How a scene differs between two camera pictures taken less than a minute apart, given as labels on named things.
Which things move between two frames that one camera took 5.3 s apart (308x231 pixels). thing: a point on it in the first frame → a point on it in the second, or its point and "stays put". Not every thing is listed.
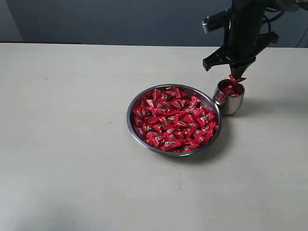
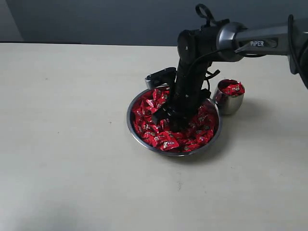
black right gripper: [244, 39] → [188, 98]
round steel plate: [174, 120] stays put
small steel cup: [228, 96] stays put
